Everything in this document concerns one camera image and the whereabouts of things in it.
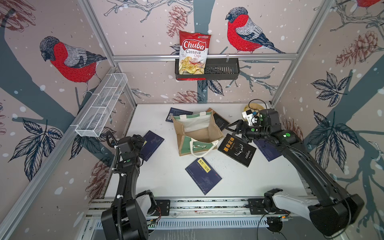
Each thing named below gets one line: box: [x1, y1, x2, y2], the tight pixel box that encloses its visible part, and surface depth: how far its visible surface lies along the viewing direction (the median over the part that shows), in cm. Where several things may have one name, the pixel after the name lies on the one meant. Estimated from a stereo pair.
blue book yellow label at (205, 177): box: [185, 157, 223, 196], surface depth 86 cm
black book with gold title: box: [217, 133, 257, 168], surface depth 94 cm
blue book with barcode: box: [165, 107, 193, 123], surface depth 117 cm
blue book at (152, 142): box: [139, 130, 165, 162], surface depth 100 cm
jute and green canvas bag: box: [171, 110, 225, 158], surface depth 87 cm
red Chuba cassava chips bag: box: [176, 30, 212, 81], surface depth 86 cm
